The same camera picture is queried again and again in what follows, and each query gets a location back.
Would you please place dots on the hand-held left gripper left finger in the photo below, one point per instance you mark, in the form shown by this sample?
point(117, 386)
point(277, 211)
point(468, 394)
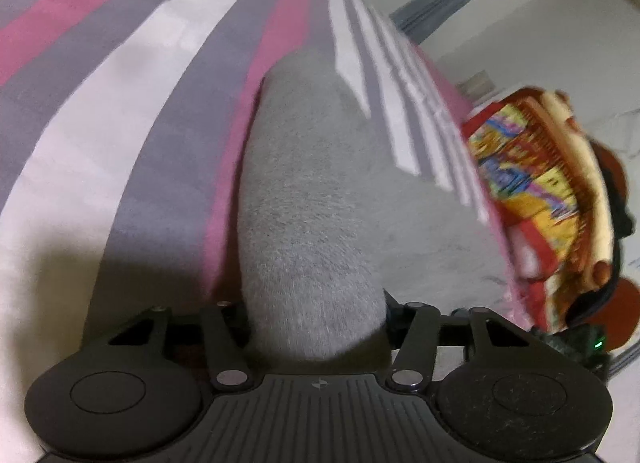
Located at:
point(220, 338)

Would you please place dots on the pink grey striped bed sheet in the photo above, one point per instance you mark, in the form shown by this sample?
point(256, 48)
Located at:
point(125, 93)

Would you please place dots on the orange beige cloth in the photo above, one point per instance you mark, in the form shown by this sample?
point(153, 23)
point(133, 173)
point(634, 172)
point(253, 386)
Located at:
point(585, 168)

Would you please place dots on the grey pants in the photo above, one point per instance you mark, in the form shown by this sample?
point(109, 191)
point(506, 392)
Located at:
point(310, 223)

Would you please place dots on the colourful red patterned bag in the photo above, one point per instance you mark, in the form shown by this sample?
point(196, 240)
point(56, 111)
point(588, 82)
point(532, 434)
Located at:
point(530, 183)

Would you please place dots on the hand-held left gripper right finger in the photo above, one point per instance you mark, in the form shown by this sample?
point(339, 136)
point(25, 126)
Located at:
point(415, 343)

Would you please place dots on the white wall socket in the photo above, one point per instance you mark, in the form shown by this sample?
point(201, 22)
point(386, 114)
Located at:
point(475, 82)

